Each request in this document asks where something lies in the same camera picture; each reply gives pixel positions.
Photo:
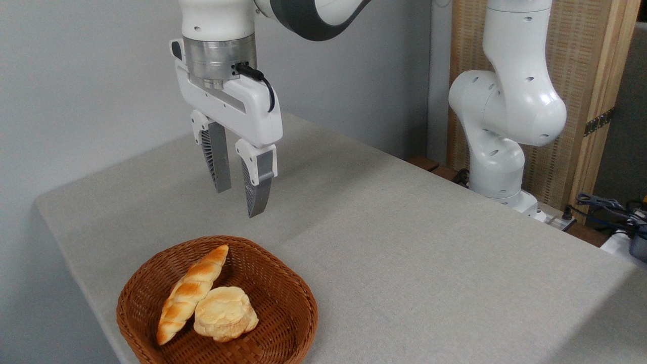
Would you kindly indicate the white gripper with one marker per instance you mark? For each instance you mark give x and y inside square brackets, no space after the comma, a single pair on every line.
[237,108]

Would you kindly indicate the round pale bread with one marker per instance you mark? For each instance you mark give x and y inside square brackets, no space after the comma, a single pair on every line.
[225,313]

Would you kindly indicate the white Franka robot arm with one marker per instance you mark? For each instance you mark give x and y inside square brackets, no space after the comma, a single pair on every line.
[510,101]

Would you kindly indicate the long twisted bread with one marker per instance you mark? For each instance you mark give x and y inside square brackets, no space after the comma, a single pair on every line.
[189,293]

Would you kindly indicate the brown wicker basket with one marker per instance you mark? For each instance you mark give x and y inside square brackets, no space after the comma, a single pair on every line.
[278,313]

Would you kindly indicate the grey tablecloth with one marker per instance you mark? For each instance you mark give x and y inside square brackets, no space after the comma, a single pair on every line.
[404,253]

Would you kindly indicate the metal screen hinge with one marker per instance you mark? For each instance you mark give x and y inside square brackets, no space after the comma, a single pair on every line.
[599,122]

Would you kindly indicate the white board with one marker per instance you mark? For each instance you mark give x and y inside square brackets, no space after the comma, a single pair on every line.
[614,245]

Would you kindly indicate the woven screen with wooden frame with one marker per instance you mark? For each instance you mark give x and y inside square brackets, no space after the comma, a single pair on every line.
[581,50]

